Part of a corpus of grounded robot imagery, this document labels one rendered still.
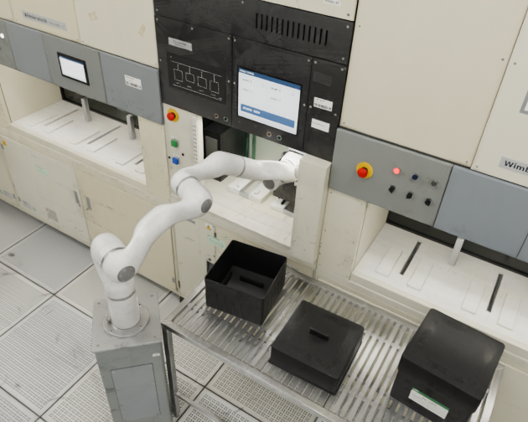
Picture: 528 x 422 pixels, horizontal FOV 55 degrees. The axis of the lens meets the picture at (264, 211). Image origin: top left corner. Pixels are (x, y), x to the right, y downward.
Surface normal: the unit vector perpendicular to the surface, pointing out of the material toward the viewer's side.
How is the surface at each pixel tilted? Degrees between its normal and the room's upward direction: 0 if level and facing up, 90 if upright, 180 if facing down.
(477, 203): 90
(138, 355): 90
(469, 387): 0
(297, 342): 0
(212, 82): 90
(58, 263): 0
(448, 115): 90
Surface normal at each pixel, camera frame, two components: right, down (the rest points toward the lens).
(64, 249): 0.04, -0.78
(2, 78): 0.85, 0.36
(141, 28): -0.52, 0.51
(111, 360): 0.23, 0.61
